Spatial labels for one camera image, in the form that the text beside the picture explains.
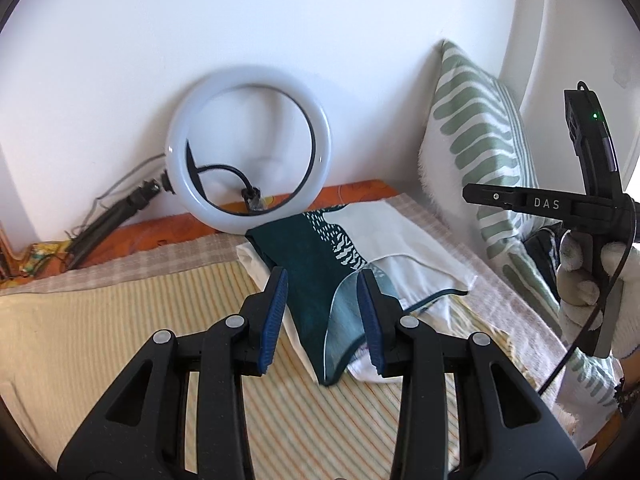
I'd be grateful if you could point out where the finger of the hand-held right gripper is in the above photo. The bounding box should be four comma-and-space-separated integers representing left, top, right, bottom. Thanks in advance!
462, 183, 619, 228

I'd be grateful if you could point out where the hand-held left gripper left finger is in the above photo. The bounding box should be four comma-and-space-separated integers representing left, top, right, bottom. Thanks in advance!
56, 266, 290, 480

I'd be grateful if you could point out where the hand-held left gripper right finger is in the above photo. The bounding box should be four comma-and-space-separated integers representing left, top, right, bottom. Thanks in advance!
355, 268, 587, 480

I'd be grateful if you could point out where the green and white printed cloth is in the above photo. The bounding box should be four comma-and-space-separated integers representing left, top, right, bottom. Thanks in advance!
235, 198, 476, 387

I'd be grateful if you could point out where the person's right forearm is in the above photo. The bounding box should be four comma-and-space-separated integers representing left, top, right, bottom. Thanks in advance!
615, 357, 640, 428

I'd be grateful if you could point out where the person's right hand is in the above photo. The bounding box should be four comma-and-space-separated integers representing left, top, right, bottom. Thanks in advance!
555, 229, 640, 361

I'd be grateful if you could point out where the dark cloth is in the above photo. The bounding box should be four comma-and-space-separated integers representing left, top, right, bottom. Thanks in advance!
521, 222, 567, 307

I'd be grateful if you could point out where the green striped white pillow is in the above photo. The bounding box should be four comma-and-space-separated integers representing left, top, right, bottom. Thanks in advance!
416, 38, 622, 438

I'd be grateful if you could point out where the cream striped bed sheet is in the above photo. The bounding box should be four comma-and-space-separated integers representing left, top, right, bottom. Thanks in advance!
0, 192, 572, 480

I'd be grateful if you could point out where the orange mattress cover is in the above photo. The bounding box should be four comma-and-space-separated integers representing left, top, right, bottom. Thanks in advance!
0, 178, 402, 283

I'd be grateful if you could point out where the black tripod stand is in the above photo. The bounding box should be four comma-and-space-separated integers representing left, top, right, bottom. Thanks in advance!
64, 177, 174, 272

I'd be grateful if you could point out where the yellow floral cloth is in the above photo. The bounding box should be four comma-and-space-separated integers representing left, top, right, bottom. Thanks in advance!
24, 241, 72, 275

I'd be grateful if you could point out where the black ring light cable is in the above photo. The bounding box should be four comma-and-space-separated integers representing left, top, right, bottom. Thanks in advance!
186, 140, 267, 212

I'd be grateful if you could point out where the white ring light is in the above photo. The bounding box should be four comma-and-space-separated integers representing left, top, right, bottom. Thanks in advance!
167, 63, 332, 235

